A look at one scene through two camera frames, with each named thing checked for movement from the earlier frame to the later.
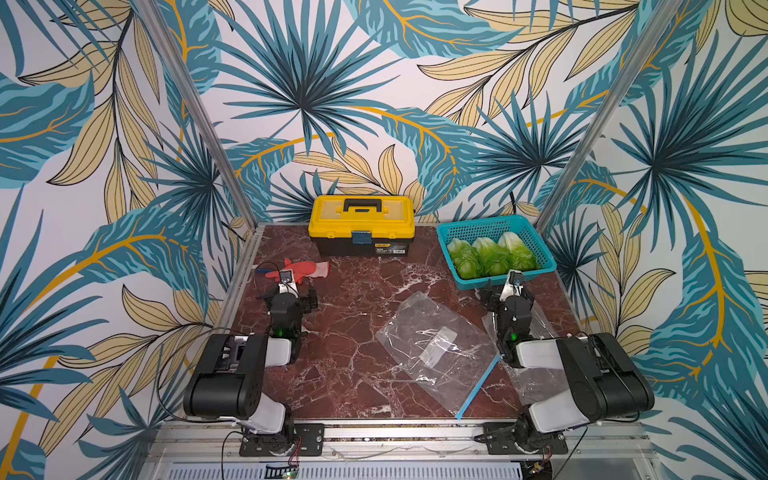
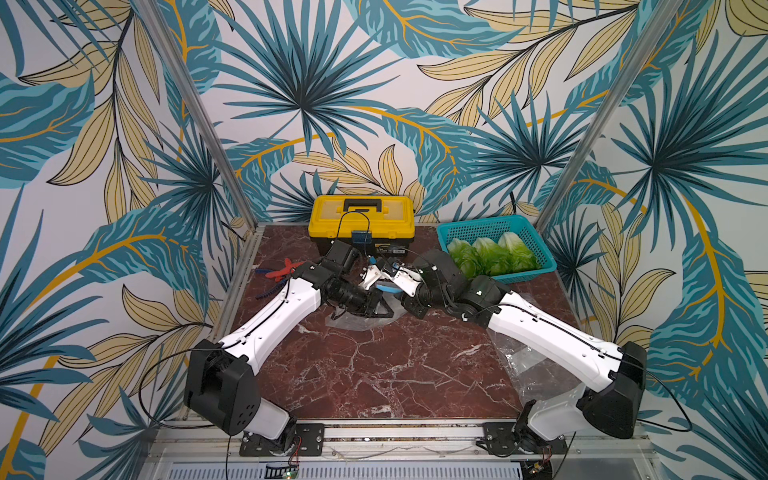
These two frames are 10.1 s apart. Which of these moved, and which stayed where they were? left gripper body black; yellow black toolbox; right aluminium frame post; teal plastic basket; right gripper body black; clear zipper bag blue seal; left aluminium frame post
Moved: left gripper body black; right gripper body black; clear zipper bag blue seal
Stayed: right aluminium frame post; left aluminium frame post; teal plastic basket; yellow black toolbox
